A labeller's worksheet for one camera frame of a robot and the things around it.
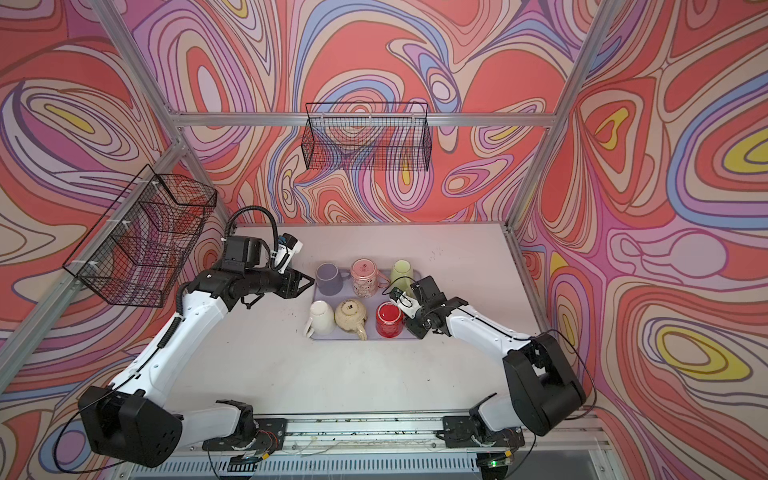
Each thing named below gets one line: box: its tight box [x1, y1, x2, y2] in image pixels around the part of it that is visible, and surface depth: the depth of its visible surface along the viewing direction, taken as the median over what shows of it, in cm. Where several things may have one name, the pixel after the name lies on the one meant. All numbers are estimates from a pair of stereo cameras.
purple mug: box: [315, 262, 350, 296], surface depth 98 cm
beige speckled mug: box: [334, 299, 368, 341], surface depth 88 cm
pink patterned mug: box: [350, 257, 390, 298], surface depth 95 cm
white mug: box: [304, 300, 334, 339], surface depth 87 cm
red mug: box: [375, 301, 404, 339], surface depth 88 cm
